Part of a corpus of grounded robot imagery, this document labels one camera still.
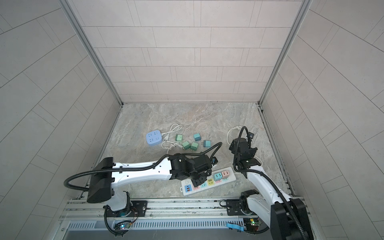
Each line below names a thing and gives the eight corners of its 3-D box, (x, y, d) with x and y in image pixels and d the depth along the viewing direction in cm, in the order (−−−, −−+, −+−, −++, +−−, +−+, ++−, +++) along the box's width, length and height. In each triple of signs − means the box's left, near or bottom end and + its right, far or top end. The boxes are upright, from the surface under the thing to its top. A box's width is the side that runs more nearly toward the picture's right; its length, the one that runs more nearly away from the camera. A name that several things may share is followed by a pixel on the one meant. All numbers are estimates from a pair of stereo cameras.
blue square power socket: (148, 147, 94) (147, 145, 92) (146, 135, 99) (145, 133, 97) (163, 142, 96) (162, 140, 94) (160, 131, 101) (159, 129, 100)
